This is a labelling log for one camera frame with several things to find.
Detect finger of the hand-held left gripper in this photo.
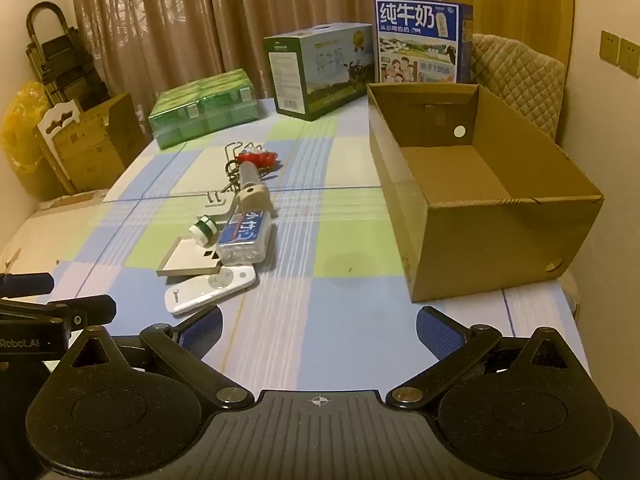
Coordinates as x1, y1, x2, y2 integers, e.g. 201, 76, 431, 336
0, 295, 117, 333
0, 272, 55, 297

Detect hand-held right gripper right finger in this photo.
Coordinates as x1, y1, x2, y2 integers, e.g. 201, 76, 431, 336
385, 306, 586, 411

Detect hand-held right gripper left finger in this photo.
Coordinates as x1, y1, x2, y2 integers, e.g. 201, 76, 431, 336
57, 305, 256, 411

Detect white remote control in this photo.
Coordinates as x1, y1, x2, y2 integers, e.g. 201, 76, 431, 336
164, 265, 257, 317

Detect beige square plate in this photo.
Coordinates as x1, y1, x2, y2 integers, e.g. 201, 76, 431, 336
156, 237, 223, 277

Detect small white green jar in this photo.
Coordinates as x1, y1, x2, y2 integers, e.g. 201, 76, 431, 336
189, 215, 219, 247

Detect white charger plug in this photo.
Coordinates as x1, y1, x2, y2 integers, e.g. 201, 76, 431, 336
204, 189, 246, 222

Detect beige plug adapter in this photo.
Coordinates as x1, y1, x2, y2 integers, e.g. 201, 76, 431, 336
236, 184, 273, 218

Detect translucent plastic bottle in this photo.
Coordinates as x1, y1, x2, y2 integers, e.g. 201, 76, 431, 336
239, 162, 262, 191

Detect wire rack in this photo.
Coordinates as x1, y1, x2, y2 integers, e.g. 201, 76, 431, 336
222, 141, 266, 176

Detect red toy figure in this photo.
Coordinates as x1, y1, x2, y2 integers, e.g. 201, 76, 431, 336
237, 146, 282, 171

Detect flat cardboard sheet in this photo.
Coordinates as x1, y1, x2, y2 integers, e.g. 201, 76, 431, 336
0, 187, 111, 273

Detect checked tablecloth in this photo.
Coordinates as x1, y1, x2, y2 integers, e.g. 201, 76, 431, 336
50, 94, 593, 396

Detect brown cardboard box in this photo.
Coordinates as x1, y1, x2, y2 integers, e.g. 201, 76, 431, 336
32, 92, 151, 196

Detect yellow plastic bag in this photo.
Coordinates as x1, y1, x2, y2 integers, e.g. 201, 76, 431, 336
0, 80, 56, 196

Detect green shrink-wrapped carton pack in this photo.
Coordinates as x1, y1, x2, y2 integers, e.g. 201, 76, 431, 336
147, 69, 260, 151

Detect black folding hand trolley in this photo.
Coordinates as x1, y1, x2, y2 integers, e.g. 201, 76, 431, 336
26, 2, 111, 111

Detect quilted beige chair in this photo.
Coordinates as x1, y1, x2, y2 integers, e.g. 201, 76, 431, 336
470, 32, 566, 148

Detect green white milk carton box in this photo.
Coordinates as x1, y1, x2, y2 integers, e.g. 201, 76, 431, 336
263, 22, 375, 122

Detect brown curtain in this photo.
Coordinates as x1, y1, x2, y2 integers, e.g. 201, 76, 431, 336
67, 0, 386, 126

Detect blue milk carton box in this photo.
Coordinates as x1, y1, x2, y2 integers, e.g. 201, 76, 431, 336
374, 0, 474, 85

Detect white cardboard handle flap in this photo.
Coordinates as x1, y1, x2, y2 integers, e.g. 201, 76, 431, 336
37, 100, 83, 136

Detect beige wall socket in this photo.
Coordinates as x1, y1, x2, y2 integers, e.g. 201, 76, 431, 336
618, 37, 640, 78
599, 30, 621, 61

